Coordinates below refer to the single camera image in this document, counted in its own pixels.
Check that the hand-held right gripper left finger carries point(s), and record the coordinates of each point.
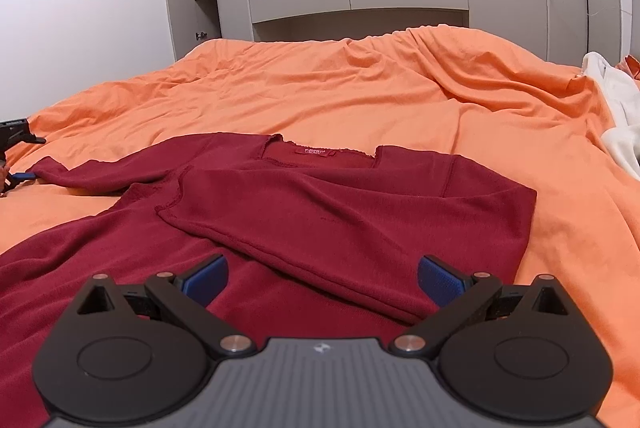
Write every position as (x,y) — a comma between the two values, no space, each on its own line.
(207,280)

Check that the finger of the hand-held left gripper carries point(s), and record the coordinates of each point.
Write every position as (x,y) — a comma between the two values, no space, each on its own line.
(22,134)
(22,177)

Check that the small orange cloth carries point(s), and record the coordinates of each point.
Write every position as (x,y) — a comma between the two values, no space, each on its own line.
(631,65)

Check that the grey desk shelf unit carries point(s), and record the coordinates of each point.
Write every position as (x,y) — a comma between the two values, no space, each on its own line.
(360,0)

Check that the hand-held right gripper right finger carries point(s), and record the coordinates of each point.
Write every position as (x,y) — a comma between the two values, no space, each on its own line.
(440,280)

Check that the orange bed sheet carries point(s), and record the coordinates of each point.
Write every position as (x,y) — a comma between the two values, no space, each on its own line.
(350,88)

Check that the cream white cloth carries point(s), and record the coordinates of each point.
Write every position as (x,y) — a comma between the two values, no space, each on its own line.
(617,108)

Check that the dark red long-sleeved shirt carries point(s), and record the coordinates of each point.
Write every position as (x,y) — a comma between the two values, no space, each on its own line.
(300,218)

